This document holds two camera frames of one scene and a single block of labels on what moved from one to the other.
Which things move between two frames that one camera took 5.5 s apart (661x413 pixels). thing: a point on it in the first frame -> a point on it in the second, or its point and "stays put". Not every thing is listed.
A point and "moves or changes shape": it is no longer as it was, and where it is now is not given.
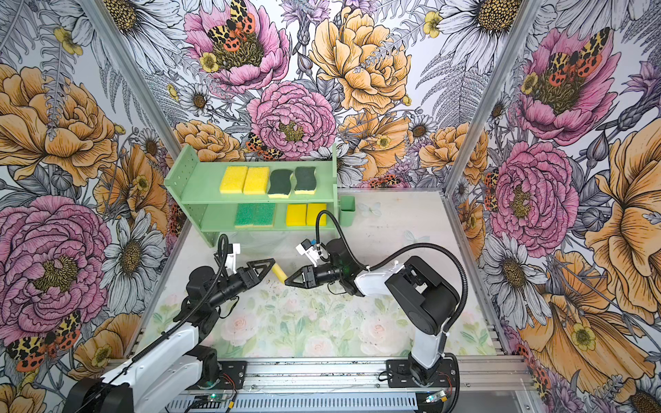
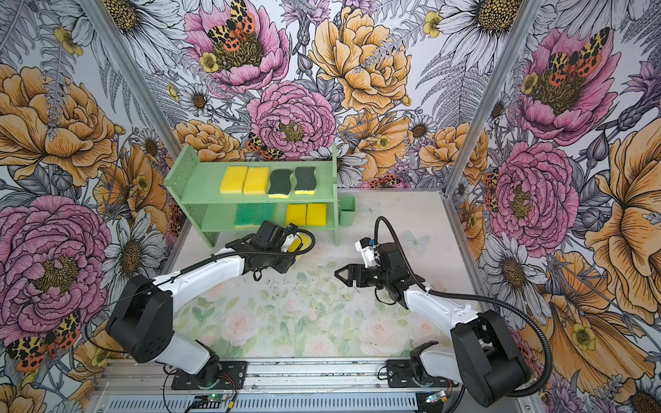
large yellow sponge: (256, 182) stays put
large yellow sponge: (233, 179) stays put
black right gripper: (309, 275) -> (353, 269)
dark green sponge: (280, 181) stays put
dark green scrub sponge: (305, 180) stays put
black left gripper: (256, 278) -> (286, 262)
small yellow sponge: (296, 214) stays put
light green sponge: (244, 216) stays put
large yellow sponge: (279, 273) moves or changes shape
